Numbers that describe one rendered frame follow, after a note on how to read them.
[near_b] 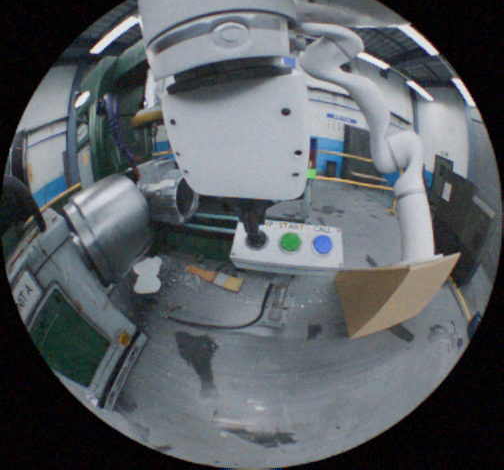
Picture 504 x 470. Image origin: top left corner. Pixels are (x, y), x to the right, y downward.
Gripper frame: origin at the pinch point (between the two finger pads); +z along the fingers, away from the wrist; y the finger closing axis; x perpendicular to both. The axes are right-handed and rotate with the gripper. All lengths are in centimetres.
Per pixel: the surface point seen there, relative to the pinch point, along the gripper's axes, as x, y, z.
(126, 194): -4.1, 29.7, 2.5
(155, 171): -22.1, 38.8, 12.2
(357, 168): -418, -248, 300
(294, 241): 0.2, -5.6, 5.6
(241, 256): 3.1, 1.7, 6.4
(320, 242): 0.0, -9.5, 5.6
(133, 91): -49, 61, -18
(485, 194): -167, -636, 25
